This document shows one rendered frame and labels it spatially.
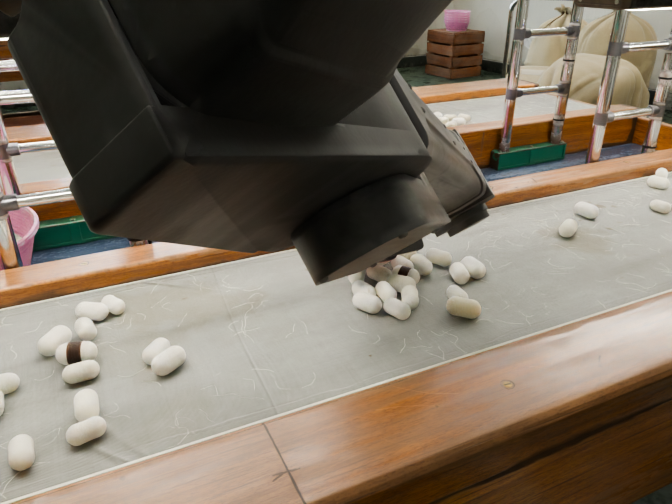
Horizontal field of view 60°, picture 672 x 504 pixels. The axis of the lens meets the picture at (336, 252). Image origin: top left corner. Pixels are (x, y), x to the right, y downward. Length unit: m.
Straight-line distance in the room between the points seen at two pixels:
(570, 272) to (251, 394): 0.44
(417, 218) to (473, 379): 0.38
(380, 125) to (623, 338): 0.51
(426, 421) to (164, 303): 0.35
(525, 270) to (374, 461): 0.40
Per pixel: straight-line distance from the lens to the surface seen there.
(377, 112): 0.16
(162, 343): 0.60
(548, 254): 0.84
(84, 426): 0.53
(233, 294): 0.70
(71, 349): 0.62
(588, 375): 0.57
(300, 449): 0.46
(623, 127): 1.66
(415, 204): 0.17
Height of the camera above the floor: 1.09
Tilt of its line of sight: 27 degrees down
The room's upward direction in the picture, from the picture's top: straight up
